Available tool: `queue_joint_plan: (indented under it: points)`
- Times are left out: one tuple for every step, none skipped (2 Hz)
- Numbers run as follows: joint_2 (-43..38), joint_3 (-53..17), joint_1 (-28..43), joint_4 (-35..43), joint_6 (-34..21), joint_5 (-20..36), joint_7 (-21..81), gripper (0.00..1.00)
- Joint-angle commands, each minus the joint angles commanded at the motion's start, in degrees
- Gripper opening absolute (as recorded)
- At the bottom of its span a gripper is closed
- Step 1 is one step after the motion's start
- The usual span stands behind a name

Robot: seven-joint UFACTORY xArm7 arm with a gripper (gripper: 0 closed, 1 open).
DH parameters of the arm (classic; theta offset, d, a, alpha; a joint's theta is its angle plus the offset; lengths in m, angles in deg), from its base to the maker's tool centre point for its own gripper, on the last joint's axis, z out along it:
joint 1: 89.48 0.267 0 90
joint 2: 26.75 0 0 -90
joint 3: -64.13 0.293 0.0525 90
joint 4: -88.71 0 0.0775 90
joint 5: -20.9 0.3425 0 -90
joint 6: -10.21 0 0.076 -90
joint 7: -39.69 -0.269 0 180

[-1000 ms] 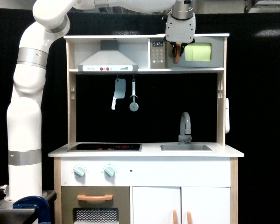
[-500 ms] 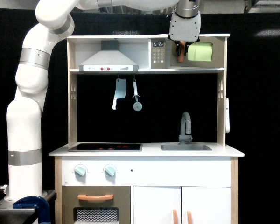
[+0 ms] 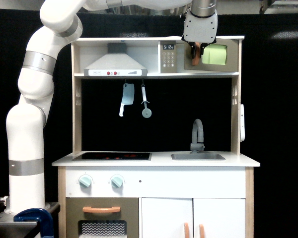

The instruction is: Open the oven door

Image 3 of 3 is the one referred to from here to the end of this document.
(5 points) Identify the white wooden toy kitchen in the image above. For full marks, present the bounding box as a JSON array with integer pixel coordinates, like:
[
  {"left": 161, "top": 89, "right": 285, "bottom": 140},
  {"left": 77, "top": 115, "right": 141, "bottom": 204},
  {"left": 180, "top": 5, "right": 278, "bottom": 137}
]
[{"left": 54, "top": 36, "right": 259, "bottom": 238}]

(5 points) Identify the white cabinet door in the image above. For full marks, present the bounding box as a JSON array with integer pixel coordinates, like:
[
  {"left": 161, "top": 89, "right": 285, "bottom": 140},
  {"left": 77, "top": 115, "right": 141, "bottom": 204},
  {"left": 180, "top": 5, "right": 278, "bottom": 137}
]
[
  {"left": 142, "top": 198, "right": 193, "bottom": 238},
  {"left": 193, "top": 198, "right": 245, "bottom": 238}
]

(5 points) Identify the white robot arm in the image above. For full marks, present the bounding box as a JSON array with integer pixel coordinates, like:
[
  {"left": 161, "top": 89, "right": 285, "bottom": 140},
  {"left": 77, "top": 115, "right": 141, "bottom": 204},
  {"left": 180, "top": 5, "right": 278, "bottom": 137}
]
[{"left": 6, "top": 0, "right": 218, "bottom": 214}]

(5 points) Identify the blue clamp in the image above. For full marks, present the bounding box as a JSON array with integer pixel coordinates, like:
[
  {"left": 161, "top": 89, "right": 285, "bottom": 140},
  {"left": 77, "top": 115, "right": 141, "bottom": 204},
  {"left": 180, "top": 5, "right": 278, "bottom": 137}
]
[{"left": 13, "top": 208, "right": 54, "bottom": 238}]

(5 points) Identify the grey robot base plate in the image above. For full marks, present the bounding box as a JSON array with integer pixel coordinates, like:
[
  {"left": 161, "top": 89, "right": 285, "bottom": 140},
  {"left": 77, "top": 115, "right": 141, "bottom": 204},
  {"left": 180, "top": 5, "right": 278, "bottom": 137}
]
[{"left": 0, "top": 201, "right": 61, "bottom": 238}]

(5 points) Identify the right white cabinet door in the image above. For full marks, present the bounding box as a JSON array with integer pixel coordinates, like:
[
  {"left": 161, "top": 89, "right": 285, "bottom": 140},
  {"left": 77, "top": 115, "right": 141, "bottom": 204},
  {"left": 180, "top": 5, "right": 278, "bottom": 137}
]
[{"left": 193, "top": 198, "right": 245, "bottom": 238}]

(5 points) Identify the toy microwave door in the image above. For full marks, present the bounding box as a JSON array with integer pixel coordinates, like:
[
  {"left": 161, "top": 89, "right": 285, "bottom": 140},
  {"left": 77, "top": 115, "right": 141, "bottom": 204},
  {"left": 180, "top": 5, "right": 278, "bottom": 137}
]
[{"left": 184, "top": 38, "right": 240, "bottom": 72}]

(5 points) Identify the white side holder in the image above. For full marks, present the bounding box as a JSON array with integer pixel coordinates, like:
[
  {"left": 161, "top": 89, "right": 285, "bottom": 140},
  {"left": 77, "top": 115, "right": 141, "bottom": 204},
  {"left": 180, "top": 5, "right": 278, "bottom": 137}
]
[{"left": 240, "top": 104, "right": 245, "bottom": 142}]

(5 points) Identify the grey toy sink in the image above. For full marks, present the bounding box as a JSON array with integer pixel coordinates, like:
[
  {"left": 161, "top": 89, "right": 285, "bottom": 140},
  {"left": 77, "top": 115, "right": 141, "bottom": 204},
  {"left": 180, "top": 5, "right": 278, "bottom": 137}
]
[{"left": 171, "top": 153, "right": 225, "bottom": 161}]

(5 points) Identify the toy range hood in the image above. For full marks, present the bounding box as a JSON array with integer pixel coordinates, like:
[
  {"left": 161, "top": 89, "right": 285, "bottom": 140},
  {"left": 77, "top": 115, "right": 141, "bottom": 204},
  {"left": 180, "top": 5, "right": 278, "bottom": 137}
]
[{"left": 84, "top": 43, "right": 148, "bottom": 77}]

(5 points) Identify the grey toy faucet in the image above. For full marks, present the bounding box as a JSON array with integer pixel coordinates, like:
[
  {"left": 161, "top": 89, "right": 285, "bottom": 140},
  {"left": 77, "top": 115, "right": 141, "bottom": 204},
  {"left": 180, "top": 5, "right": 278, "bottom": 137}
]
[{"left": 190, "top": 119, "right": 205, "bottom": 154}]

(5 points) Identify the toy pizza cutter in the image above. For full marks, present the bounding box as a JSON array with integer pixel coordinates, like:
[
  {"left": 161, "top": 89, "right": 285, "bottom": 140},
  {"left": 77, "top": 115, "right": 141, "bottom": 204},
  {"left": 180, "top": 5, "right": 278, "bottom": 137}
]
[{"left": 141, "top": 84, "right": 152, "bottom": 119}]

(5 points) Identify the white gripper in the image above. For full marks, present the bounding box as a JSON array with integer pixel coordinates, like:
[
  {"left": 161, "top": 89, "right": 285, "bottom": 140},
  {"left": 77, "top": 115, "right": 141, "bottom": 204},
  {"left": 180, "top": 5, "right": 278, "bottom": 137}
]
[{"left": 182, "top": 10, "right": 218, "bottom": 59}]

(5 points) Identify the left white cabinet door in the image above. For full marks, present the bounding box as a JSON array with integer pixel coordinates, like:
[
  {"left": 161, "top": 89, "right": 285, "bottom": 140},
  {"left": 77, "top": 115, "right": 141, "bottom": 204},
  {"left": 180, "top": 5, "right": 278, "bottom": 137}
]
[{"left": 142, "top": 198, "right": 193, "bottom": 238}]

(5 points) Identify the toy oven door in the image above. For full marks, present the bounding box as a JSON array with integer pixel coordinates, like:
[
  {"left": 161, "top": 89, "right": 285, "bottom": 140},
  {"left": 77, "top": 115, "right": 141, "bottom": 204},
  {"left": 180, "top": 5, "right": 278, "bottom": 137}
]
[{"left": 66, "top": 198, "right": 140, "bottom": 238}]

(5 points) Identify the right mint stove knob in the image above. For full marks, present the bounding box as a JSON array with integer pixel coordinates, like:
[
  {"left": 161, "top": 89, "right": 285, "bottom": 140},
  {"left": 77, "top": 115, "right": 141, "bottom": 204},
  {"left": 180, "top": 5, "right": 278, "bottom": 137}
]
[{"left": 110, "top": 174, "right": 124, "bottom": 188}]

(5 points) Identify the left mint stove knob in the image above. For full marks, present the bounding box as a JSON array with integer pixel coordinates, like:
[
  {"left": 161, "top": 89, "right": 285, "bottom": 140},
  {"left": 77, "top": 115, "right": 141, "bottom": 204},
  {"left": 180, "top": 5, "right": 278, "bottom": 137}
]
[{"left": 78, "top": 175, "right": 93, "bottom": 188}]

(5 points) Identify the black toy stovetop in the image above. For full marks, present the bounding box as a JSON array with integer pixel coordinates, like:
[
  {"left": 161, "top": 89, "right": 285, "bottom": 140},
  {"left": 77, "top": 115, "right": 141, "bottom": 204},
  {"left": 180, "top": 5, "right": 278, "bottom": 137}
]
[{"left": 73, "top": 152, "right": 151, "bottom": 161}]

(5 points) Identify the mint stove knob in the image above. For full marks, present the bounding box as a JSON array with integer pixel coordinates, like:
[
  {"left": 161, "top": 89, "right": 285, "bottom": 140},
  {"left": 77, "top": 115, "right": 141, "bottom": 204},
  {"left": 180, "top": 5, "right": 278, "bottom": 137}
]
[
  {"left": 110, "top": 174, "right": 124, "bottom": 188},
  {"left": 78, "top": 175, "right": 93, "bottom": 188}
]

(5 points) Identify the toy cleaver knife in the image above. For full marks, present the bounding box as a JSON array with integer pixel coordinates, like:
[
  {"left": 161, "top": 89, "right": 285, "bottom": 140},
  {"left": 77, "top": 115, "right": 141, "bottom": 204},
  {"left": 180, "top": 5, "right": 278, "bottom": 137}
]
[{"left": 119, "top": 83, "right": 135, "bottom": 117}]

